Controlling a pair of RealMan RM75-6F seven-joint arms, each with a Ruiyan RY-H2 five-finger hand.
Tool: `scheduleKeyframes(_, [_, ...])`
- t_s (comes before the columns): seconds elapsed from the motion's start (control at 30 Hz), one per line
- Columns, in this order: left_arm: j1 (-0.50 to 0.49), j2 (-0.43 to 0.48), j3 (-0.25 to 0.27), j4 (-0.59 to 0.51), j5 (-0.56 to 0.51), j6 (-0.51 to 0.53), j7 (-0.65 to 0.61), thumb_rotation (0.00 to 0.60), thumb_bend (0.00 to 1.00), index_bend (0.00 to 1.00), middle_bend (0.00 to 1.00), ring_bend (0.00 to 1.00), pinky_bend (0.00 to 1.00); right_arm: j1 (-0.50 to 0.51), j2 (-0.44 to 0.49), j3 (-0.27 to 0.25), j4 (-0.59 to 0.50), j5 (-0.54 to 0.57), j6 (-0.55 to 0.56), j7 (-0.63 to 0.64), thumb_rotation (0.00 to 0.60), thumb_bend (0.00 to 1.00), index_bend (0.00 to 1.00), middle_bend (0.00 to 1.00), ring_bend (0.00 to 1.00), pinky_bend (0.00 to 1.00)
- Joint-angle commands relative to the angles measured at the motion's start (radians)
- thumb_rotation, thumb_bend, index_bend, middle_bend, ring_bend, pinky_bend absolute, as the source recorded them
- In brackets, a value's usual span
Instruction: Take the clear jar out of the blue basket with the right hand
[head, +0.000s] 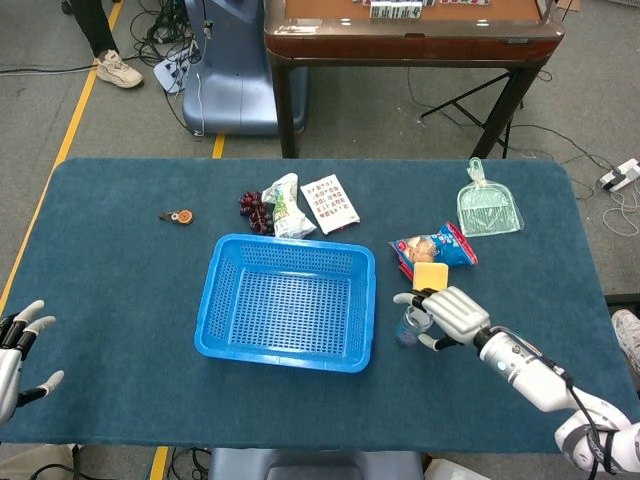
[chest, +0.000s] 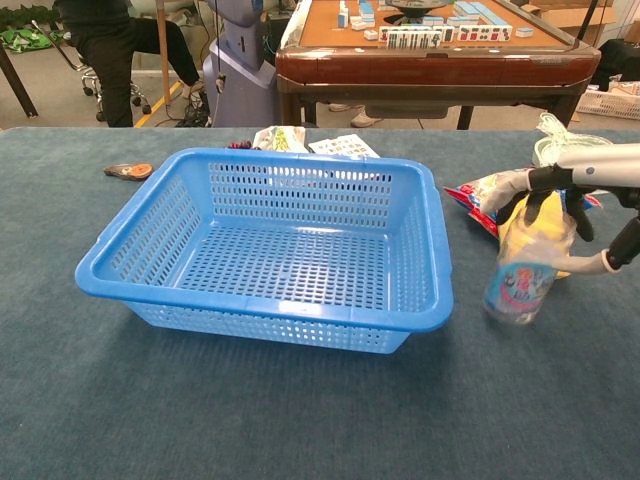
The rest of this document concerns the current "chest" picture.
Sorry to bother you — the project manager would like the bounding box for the black table leg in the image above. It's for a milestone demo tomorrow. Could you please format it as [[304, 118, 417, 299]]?
[[0, 43, 40, 120]]

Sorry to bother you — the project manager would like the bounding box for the yellow sponge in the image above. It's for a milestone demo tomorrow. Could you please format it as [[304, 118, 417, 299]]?
[[498, 191, 575, 279]]

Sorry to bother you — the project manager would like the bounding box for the white mesh basket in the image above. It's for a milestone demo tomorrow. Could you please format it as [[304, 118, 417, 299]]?
[[576, 85, 640, 122]]

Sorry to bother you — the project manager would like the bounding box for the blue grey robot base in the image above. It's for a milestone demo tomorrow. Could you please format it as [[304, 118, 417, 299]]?
[[202, 0, 282, 129]]

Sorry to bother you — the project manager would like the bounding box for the green dustpan with brush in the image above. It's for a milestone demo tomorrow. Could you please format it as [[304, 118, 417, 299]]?
[[531, 112, 614, 169]]

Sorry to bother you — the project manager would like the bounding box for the white green plastic bag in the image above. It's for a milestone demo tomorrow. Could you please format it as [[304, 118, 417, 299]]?
[[251, 125, 309, 154]]

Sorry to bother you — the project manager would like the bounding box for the mahjong tile row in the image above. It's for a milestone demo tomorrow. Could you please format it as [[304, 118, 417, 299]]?
[[378, 24, 455, 50]]

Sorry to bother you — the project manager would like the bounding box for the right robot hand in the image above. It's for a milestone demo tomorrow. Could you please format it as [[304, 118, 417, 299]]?
[[492, 142, 640, 277]]

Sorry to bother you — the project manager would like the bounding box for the blue plastic mesh basket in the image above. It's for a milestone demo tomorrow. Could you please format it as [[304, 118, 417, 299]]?
[[74, 146, 455, 355]]

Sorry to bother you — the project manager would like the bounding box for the blue red snack bag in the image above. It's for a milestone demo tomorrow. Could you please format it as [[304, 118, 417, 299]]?
[[443, 171, 604, 239]]

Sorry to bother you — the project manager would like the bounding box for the orange black keychain tool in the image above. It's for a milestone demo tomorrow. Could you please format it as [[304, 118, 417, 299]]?
[[103, 162, 154, 182]]

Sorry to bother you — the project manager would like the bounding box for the white printed card pack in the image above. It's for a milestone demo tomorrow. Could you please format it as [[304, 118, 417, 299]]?
[[307, 133, 383, 160]]

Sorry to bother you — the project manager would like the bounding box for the person in black trousers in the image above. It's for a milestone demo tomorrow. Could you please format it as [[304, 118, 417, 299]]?
[[52, 0, 202, 129]]

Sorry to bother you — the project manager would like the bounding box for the wooden post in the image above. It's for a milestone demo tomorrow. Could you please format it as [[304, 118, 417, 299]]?
[[154, 0, 173, 107]]

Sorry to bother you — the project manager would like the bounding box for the brown mahjong table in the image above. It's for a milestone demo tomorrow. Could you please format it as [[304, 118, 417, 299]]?
[[274, 0, 603, 132]]

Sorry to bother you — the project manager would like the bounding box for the blue table cloth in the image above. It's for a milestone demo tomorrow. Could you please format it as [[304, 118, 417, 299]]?
[[0, 127, 640, 480]]

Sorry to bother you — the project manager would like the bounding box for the office chair with castors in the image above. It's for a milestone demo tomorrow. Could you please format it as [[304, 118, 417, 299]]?
[[30, 19, 153, 123]]

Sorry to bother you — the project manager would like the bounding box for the clear printed plastic cup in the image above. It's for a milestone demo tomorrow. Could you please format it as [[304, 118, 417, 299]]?
[[482, 212, 577, 327]]

